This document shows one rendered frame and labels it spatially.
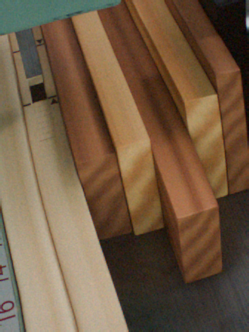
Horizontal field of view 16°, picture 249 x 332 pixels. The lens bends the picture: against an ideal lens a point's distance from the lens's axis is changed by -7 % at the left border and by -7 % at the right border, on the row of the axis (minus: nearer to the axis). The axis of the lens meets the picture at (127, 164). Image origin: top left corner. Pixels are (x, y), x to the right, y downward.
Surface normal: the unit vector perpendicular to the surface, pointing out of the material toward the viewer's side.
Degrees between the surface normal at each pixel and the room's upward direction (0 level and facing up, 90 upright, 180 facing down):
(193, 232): 90
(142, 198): 90
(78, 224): 0
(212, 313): 0
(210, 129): 90
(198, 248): 90
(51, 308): 0
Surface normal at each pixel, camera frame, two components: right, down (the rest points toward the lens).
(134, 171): 0.22, 0.65
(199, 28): -0.15, -0.72
